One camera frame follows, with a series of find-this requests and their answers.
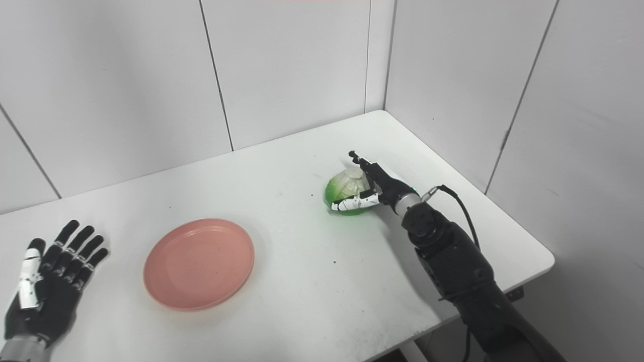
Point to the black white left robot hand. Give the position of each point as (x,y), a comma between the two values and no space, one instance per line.
(55,296)

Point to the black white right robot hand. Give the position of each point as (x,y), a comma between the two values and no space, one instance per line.
(392,190)

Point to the green white cabbage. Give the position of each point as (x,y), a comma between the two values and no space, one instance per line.
(344,188)

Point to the pink round plate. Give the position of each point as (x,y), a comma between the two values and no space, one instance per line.
(198,264)

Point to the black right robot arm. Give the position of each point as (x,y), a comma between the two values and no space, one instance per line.
(453,256)

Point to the white table leg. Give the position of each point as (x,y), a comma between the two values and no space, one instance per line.
(415,354)

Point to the black table bracket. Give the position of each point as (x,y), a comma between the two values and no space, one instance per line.
(514,294)

